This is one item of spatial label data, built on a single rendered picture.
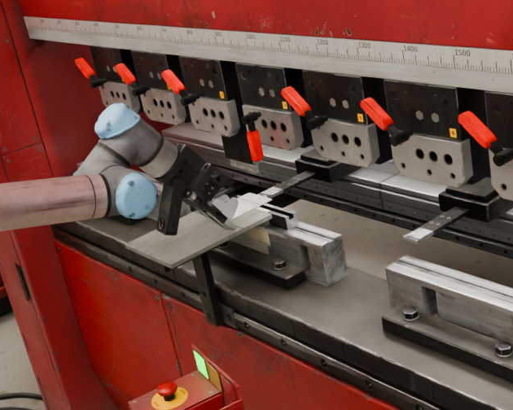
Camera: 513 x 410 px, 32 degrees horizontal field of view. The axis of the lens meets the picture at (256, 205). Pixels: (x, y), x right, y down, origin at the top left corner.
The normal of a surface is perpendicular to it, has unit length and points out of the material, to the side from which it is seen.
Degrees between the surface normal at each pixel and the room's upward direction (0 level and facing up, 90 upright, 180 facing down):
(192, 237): 0
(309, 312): 0
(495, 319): 90
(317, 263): 90
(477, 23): 90
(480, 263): 0
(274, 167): 90
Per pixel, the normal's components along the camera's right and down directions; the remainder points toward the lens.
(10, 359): -0.18, -0.91
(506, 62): -0.77, 0.37
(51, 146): 0.62, 0.19
